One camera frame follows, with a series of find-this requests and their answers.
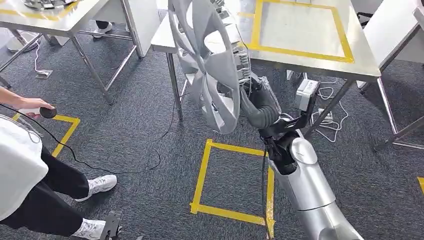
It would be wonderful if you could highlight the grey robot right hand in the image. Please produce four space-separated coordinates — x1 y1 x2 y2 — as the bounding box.
239 75 282 130

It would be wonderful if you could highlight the silver wheel hubcap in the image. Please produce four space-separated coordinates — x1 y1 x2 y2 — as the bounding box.
168 0 253 135

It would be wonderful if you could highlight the white power strip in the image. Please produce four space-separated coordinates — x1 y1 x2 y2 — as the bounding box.
317 108 334 122

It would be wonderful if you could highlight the steel table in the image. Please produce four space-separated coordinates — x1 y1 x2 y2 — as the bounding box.
0 0 143 105
150 0 382 140

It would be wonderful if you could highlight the yellow floor tape rectangle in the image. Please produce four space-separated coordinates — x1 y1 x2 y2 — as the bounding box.
189 139 276 239

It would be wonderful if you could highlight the white table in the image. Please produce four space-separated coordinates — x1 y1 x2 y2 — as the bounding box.
356 0 424 152

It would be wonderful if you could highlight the white board panel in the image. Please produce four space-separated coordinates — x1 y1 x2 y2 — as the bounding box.
91 0 162 60

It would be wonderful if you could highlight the person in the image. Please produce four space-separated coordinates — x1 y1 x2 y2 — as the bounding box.
0 86 118 240
92 19 114 39

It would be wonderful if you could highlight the black robot foot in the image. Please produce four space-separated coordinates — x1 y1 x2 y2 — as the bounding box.
99 210 123 240

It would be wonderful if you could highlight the grey floor plate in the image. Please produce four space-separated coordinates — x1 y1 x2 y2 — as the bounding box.
35 69 54 80

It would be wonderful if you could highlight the tray of metal parts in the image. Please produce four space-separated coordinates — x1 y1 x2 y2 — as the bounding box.
23 0 75 11

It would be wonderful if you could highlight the white round base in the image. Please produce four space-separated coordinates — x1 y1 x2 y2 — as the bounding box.
6 31 41 53

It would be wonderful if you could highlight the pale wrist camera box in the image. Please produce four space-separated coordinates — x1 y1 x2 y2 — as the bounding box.
295 78 321 112

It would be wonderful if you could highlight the white power cable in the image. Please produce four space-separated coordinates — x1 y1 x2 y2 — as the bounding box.
31 39 42 72
309 77 350 144

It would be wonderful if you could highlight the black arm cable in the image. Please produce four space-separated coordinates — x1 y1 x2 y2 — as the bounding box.
260 145 270 240

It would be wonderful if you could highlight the black controller cable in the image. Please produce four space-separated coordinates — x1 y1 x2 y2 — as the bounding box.
0 99 177 175

